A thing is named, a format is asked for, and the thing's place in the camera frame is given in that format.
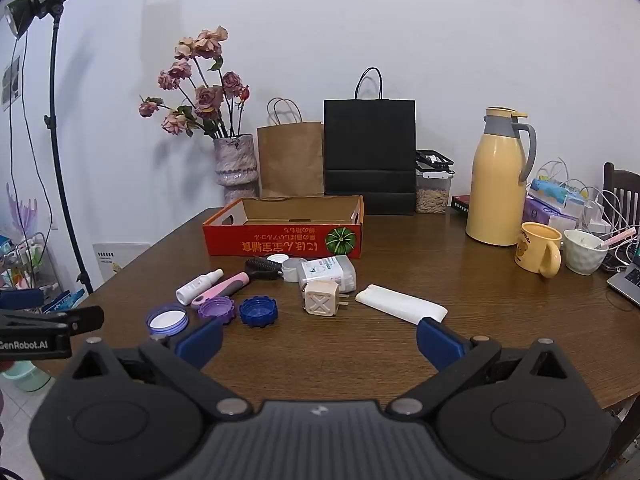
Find white cables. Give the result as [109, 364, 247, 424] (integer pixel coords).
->
[540, 157, 628, 233]

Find black light stand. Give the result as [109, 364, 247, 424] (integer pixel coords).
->
[42, 2, 94, 294]

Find pink handled pet comb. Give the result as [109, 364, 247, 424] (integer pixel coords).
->
[191, 256, 282, 311]

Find mottled pink ceramic vase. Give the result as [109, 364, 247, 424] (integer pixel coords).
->
[213, 134, 260, 206]

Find blue ridged bottle cap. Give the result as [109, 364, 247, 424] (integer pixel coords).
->
[239, 296, 278, 328]

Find beige charger plug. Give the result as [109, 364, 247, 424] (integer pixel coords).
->
[303, 280, 347, 317]

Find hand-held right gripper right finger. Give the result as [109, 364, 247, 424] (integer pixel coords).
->
[385, 316, 571, 418]

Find light blue package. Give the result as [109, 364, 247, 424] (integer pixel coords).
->
[530, 177, 586, 206]

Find pink white stick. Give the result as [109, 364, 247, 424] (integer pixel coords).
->
[597, 227, 638, 251]

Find grey laptop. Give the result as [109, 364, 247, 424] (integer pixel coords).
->
[606, 240, 640, 307]

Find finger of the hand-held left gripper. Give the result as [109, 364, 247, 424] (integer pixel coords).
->
[0, 287, 43, 311]
[0, 305, 104, 347]

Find wall poster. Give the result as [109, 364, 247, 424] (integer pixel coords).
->
[0, 55, 23, 111]

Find green plastic bucket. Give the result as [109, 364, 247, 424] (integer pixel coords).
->
[0, 360, 56, 393]

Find white long flat case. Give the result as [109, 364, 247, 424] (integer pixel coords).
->
[355, 284, 448, 324]

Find brown paper bag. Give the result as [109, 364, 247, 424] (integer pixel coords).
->
[257, 97, 325, 198]

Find black paper bag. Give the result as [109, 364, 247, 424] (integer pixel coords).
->
[323, 66, 417, 216]

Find purple tissue pack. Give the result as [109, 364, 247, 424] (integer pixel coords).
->
[522, 197, 578, 233]

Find blue white packets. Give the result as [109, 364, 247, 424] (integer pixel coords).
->
[42, 290, 86, 313]

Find wire storage rack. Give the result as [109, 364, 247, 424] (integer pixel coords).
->
[0, 232, 61, 311]

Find purple rimmed round lid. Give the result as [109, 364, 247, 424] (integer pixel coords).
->
[146, 304, 191, 337]

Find clear plastic food container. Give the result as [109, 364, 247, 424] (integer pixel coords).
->
[415, 149, 455, 215]

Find white tape roll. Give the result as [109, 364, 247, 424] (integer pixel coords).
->
[281, 257, 308, 283]

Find white spray bottle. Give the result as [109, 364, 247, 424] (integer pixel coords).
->
[176, 268, 224, 305]

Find red cardboard box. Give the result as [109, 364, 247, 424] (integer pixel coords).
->
[202, 195, 365, 260]

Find yellow bear mug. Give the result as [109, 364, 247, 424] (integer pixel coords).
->
[514, 222, 563, 279]

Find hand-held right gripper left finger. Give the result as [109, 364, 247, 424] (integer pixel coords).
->
[70, 316, 251, 418]

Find purple ridged bottle cap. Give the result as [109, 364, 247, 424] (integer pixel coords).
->
[198, 296, 237, 325]

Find white dimpled cup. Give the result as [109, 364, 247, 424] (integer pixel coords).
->
[564, 229, 609, 276]

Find dark wooden chair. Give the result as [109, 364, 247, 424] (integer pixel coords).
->
[602, 162, 640, 221]

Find yellow thermos jug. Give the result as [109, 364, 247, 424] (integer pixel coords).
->
[465, 107, 537, 247]

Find dried pink roses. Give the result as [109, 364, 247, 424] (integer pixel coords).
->
[139, 26, 250, 140]

